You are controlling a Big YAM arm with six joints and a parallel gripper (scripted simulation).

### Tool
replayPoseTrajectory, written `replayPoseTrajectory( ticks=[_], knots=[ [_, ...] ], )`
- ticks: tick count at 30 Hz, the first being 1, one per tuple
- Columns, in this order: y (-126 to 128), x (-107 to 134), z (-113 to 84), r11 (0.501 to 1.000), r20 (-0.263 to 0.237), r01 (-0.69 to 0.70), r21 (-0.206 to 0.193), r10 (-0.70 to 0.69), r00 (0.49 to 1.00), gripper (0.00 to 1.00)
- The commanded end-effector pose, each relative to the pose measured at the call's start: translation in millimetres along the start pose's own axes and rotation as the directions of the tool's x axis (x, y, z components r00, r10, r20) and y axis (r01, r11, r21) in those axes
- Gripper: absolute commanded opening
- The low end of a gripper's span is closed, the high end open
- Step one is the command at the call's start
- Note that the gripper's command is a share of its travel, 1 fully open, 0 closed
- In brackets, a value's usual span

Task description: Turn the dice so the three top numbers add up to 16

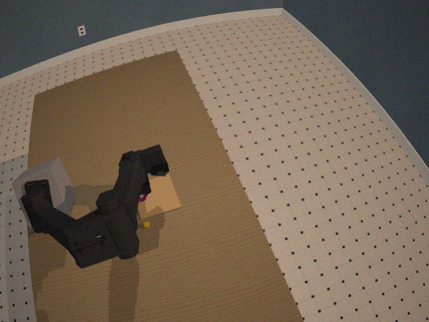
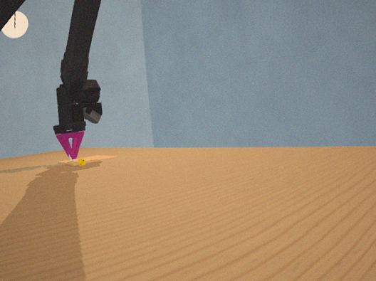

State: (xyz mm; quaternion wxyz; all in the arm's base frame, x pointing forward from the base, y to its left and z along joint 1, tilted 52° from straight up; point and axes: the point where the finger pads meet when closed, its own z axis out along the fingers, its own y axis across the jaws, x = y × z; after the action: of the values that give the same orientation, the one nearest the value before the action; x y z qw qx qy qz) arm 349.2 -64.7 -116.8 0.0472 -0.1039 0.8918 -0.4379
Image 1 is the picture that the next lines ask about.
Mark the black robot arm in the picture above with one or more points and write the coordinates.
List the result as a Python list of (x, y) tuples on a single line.
[(111, 221)]

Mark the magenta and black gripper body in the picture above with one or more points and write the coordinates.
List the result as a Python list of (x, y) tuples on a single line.
[(145, 190)]

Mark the orange mat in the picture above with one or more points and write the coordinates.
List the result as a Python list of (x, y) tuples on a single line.
[(163, 198)]

